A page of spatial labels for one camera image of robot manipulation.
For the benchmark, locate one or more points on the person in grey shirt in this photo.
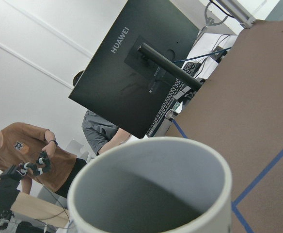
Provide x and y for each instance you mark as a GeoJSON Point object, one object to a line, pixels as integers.
{"type": "Point", "coordinates": [101, 134]}

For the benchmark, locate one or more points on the white mug grey inside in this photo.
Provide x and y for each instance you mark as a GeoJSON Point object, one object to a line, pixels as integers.
{"type": "Point", "coordinates": [155, 185]}

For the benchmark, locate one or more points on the light wooden board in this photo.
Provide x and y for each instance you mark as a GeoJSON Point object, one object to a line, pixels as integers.
{"type": "Point", "coordinates": [41, 210]}

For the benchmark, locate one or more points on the grey aluminium frame post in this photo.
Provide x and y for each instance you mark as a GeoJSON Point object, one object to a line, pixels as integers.
{"type": "Point", "coordinates": [243, 16]}

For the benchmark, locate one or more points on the person in brown shirt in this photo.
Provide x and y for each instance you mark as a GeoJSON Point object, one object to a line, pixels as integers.
{"type": "Point", "coordinates": [22, 142]}

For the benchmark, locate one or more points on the brown table mat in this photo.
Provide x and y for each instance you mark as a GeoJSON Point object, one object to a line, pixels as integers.
{"type": "Point", "coordinates": [239, 112]}

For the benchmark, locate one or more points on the black Huawei monitor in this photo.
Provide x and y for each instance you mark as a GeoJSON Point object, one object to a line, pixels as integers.
{"type": "Point", "coordinates": [134, 68]}

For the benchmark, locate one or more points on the black keyboard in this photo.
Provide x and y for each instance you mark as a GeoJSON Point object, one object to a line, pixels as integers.
{"type": "Point", "coordinates": [178, 94]}

